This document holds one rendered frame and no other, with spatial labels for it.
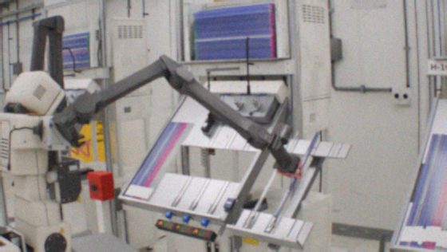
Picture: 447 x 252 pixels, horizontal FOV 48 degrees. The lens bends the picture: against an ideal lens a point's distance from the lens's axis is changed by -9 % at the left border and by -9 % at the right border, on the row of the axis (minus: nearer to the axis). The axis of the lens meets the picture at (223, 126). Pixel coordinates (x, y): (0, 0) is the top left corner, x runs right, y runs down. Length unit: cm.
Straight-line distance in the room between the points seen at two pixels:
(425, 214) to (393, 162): 206
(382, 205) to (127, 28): 226
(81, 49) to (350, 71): 195
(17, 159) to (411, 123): 278
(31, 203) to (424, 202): 145
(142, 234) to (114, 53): 132
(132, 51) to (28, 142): 199
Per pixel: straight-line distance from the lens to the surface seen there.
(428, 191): 202
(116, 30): 373
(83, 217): 368
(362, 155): 410
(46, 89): 202
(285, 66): 260
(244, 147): 254
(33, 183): 206
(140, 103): 386
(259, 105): 259
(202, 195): 248
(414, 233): 194
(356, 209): 422
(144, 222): 399
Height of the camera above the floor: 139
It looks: 7 degrees down
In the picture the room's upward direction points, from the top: 2 degrees counter-clockwise
